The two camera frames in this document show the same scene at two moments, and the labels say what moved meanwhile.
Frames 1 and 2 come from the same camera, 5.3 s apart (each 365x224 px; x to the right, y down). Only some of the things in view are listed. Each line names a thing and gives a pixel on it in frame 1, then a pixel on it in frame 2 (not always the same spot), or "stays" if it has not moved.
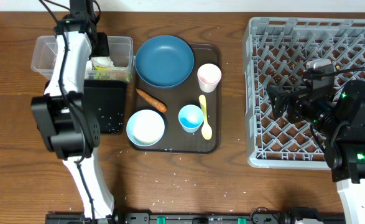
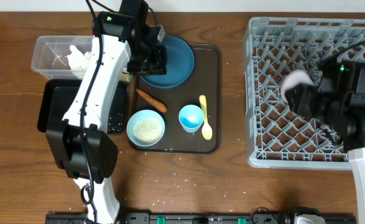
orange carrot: [153, 102] stays
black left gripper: [105, 50] → [160, 66]
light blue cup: [191, 116] stays
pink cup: [209, 75] → [293, 78]
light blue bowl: [145, 127] stays
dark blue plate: [164, 61] stays
